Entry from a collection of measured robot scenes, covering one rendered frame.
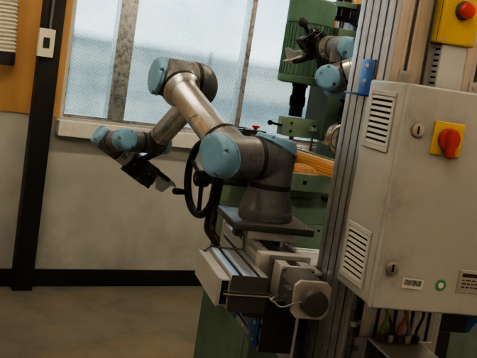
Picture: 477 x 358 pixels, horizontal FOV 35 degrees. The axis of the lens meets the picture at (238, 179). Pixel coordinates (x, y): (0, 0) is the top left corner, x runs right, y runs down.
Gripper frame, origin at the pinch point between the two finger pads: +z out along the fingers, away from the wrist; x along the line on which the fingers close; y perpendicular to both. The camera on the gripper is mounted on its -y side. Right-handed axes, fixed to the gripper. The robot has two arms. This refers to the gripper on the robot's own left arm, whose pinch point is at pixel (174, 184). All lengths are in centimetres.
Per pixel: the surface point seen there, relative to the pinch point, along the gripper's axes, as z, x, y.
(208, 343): 51, 1, 42
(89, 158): 4, -115, 9
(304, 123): 22, 14, -46
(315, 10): -3, 19, -79
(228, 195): 21.9, -1.0, -9.1
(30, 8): -63, -112, -31
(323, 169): 26, 37, -33
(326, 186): 30, 40, -29
